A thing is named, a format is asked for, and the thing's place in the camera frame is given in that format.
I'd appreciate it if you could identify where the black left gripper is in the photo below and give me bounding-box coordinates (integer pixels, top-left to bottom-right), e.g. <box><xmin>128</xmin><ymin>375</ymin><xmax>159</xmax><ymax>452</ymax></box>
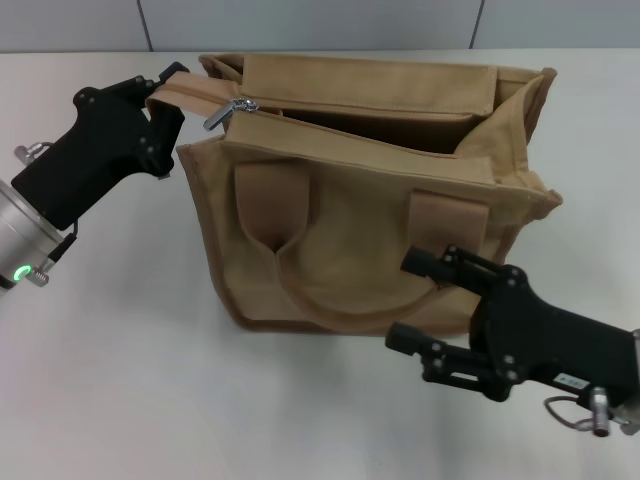
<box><xmin>9</xmin><ymin>61</ymin><xmax>190</xmax><ymax>232</ymax></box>

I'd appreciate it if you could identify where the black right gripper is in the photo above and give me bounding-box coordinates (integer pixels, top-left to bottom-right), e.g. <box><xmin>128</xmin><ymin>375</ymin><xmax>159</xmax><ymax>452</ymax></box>
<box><xmin>385</xmin><ymin>244</ymin><xmax>637</xmax><ymax>403</ymax></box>

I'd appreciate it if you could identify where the silver metal zipper pull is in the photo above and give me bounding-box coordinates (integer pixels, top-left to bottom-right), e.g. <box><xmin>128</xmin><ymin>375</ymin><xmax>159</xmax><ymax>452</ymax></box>
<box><xmin>202</xmin><ymin>97</ymin><xmax>261</xmax><ymax>131</ymax></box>

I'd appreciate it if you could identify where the khaki canvas food bag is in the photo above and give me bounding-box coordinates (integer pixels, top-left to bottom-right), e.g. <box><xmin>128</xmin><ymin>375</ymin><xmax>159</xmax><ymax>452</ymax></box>
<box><xmin>144</xmin><ymin>52</ymin><xmax>564</xmax><ymax>334</ymax></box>

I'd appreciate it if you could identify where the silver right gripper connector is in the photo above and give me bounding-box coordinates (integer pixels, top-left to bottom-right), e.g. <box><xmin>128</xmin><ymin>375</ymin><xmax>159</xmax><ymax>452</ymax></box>
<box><xmin>589</xmin><ymin>387</ymin><xmax>615</xmax><ymax>437</ymax></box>

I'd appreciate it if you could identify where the thin dark right cable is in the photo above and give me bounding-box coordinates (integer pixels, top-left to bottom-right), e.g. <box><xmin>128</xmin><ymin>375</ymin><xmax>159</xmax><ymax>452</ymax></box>
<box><xmin>543</xmin><ymin>396</ymin><xmax>594</xmax><ymax>432</ymax></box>

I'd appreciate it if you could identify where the thin black left cable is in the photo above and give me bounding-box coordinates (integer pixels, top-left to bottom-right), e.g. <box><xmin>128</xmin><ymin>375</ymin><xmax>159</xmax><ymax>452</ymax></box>
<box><xmin>48</xmin><ymin>219</ymin><xmax>80</xmax><ymax>264</ymax></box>

